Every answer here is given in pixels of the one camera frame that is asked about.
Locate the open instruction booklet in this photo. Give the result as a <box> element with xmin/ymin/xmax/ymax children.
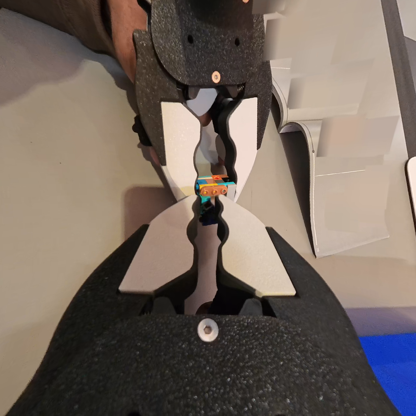
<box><xmin>271</xmin><ymin>58</ymin><xmax>390</xmax><ymax>259</ymax></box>

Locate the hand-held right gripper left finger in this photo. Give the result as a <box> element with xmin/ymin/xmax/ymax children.
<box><xmin>118</xmin><ymin>194</ymin><xmax>199</xmax><ymax>297</ymax></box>

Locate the white plastic tray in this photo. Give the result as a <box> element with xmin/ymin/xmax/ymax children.
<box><xmin>404</xmin><ymin>156</ymin><xmax>416</xmax><ymax>236</ymax></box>

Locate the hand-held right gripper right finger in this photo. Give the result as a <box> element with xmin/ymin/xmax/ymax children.
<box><xmin>215</xmin><ymin>196</ymin><xmax>297</xmax><ymax>299</ymax></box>

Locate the person's left hand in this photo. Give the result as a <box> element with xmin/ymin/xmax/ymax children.
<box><xmin>112</xmin><ymin>19</ymin><xmax>163</xmax><ymax>166</ymax></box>

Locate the blue plastic bin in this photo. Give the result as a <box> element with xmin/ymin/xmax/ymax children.
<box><xmin>356</xmin><ymin>331</ymin><xmax>416</xmax><ymax>416</ymax></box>

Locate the multicoloured toy brick block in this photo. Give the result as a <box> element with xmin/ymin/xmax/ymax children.
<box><xmin>194</xmin><ymin>174</ymin><xmax>237</xmax><ymax>199</ymax></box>

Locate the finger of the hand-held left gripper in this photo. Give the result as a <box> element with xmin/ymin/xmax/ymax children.
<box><xmin>161</xmin><ymin>101</ymin><xmax>203</xmax><ymax>203</ymax></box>
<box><xmin>220</xmin><ymin>97</ymin><xmax>260</xmax><ymax>204</ymax></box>

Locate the person's left forearm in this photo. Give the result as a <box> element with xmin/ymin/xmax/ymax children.
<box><xmin>0</xmin><ymin>0</ymin><xmax>130</xmax><ymax>60</ymax></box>

